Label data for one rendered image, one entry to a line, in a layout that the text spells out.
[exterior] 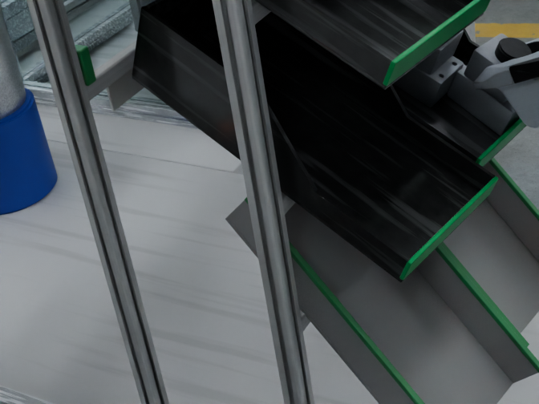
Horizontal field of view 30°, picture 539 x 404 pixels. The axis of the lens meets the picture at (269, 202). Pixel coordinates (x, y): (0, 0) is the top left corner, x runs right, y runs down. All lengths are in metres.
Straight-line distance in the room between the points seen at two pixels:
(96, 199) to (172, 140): 0.83
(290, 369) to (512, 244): 0.30
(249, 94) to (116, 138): 1.03
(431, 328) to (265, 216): 0.23
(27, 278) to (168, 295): 0.22
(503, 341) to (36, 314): 0.67
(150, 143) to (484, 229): 0.79
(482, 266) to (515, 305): 0.05
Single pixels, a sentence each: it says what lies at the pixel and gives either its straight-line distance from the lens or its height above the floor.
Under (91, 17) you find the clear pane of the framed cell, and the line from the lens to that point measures 1.75.
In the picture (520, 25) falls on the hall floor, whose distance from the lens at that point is 4.06.
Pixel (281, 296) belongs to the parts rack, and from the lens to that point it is 0.80.
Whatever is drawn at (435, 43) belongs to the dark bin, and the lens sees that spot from 0.70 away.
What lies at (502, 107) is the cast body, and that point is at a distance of 0.90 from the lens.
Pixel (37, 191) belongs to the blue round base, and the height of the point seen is 0.88.
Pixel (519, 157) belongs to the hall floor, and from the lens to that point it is 3.18.
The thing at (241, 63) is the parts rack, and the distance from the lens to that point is 0.70.
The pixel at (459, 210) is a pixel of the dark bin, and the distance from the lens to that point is 0.79.
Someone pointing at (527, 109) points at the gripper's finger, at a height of 1.24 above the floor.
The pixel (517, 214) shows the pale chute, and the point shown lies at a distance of 1.04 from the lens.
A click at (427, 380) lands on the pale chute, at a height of 1.03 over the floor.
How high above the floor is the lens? 1.65
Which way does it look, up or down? 32 degrees down
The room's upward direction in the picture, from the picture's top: 9 degrees counter-clockwise
